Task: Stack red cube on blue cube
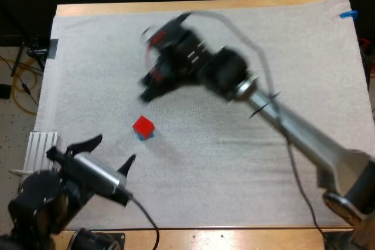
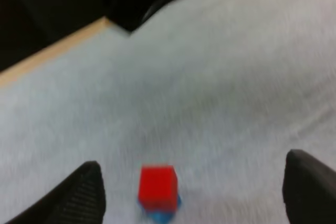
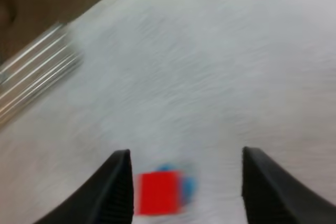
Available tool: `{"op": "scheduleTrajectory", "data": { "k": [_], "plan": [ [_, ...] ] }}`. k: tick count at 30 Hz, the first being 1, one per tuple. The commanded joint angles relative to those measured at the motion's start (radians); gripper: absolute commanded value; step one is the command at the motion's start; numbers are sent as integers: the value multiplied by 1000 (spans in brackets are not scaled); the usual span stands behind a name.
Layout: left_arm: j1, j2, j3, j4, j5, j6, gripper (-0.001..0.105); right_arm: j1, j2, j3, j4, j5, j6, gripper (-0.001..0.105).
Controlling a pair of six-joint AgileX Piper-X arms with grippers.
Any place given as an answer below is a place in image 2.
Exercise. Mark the red cube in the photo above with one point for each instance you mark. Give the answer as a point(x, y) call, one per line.
point(157, 186)

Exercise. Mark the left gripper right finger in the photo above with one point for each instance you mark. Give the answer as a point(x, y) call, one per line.
point(309, 192)

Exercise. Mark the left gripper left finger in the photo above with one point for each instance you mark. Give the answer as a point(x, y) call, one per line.
point(78, 197)

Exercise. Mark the blue cube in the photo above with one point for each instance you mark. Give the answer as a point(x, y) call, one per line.
point(160, 217)

